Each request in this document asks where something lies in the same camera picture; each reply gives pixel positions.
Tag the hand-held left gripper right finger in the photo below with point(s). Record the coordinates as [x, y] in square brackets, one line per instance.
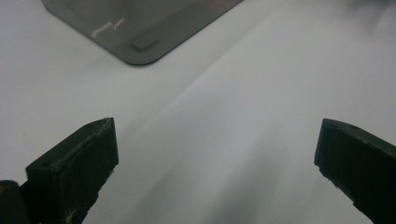
[361, 165]

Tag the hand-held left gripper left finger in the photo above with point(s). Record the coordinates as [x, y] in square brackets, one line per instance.
[74, 174]

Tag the grey transparent plastic box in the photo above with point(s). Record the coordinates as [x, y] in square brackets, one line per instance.
[140, 28]

